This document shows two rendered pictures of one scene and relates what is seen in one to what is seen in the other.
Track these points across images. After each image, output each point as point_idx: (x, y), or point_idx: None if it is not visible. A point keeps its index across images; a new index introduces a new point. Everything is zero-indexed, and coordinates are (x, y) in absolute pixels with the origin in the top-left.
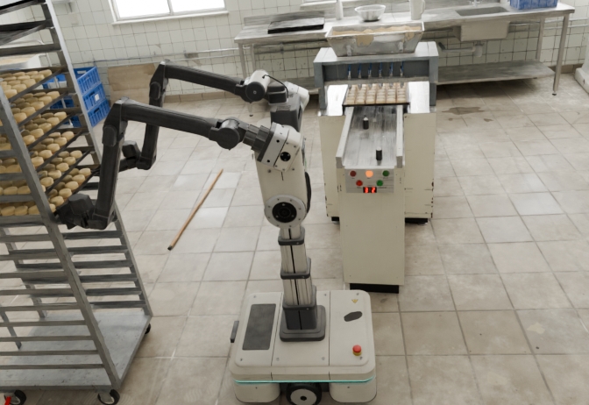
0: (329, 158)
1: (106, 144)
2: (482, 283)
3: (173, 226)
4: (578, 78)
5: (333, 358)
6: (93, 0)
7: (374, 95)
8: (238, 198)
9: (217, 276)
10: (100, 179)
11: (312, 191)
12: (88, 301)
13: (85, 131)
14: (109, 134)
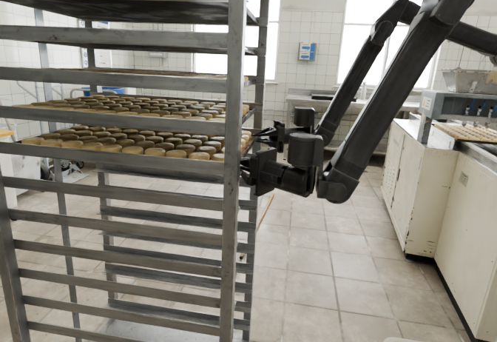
0: (424, 192)
1: (444, 18)
2: None
3: (239, 236)
4: None
5: None
6: (180, 59)
7: (483, 136)
8: (296, 220)
9: (302, 299)
10: (376, 102)
11: (366, 226)
12: (177, 309)
13: (259, 82)
14: None
